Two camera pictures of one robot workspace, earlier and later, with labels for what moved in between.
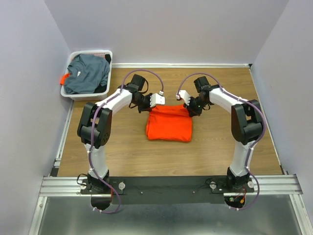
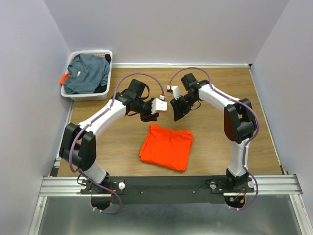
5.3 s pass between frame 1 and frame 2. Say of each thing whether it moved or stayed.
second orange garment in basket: stayed
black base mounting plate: stayed
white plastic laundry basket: stayed
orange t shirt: moved
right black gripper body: moved
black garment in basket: stayed
